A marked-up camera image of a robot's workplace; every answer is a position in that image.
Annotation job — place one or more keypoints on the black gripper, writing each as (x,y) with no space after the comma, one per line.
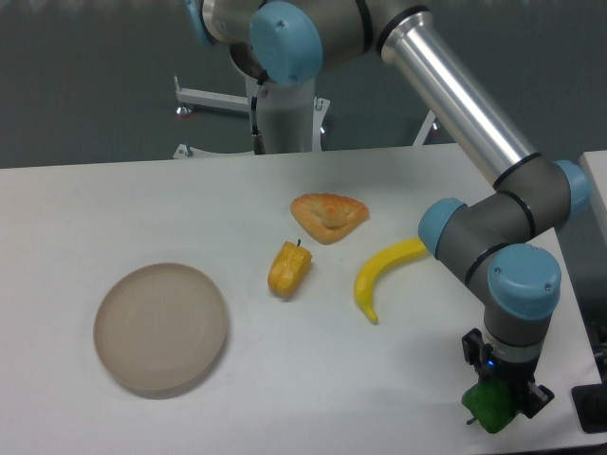
(514,365)

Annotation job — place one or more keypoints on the green toy bell pepper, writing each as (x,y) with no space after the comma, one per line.
(491,404)

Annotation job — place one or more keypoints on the silver and grey robot arm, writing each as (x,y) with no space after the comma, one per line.
(285,45)

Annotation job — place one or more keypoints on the yellow toy bell pepper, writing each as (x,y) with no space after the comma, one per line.
(288,269)

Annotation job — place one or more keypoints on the black device at table edge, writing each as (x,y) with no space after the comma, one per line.
(590,405)

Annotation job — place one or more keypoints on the yellow toy banana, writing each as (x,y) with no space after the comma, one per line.
(385,260)

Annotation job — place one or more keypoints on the toy pastry turnover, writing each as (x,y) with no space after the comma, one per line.
(328,217)

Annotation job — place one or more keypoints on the beige round plate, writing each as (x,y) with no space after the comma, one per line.
(161,329)

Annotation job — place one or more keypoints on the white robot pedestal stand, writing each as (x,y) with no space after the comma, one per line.
(298,119)

